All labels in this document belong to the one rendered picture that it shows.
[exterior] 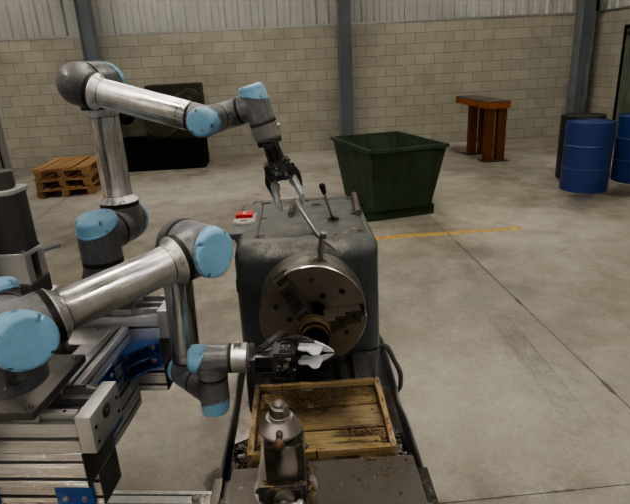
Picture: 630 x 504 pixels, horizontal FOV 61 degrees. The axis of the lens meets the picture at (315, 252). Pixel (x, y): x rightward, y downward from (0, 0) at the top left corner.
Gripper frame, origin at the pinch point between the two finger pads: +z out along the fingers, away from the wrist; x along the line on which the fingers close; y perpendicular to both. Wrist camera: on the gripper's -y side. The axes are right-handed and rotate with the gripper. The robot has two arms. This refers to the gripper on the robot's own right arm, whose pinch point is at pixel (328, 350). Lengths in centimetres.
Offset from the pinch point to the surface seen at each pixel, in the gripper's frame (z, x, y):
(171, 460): -74, -107, -93
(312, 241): -3.3, 17.9, -37.6
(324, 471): -2.3, -11.4, 30.8
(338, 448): 1.4, -17.5, 15.8
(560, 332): 160, -99, -198
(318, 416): -3.0, -19.2, 0.5
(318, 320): -2.3, 4.6, -8.6
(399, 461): 13.7, -10.9, 28.9
